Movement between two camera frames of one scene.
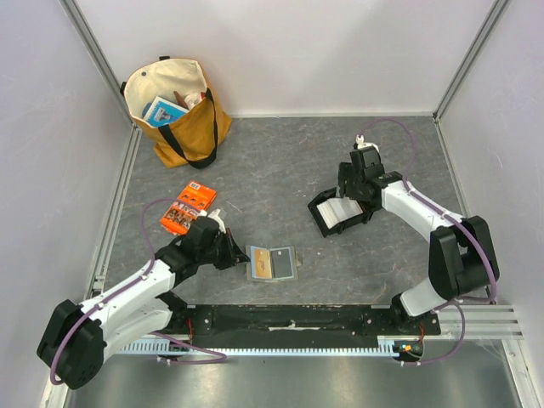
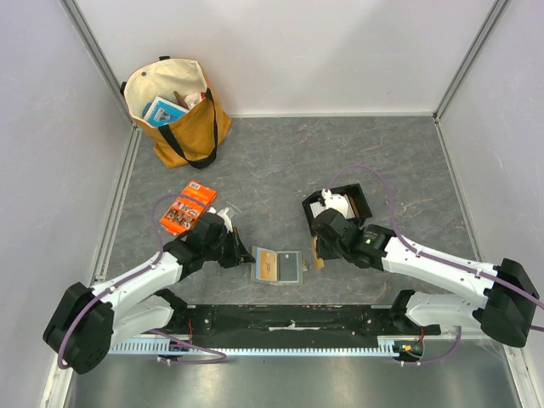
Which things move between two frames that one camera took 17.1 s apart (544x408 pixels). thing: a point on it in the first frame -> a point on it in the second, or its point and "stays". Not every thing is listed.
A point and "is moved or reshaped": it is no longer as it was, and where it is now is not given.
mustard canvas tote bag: [191, 139] stays
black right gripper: [351, 197] -> [322, 245]
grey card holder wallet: [273, 263] is moved or reshaped
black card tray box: [335, 215] is moved or reshaped
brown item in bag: [180, 100] stays
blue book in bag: [162, 112] stays
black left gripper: [234, 254] stays
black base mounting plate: [302, 321] stays
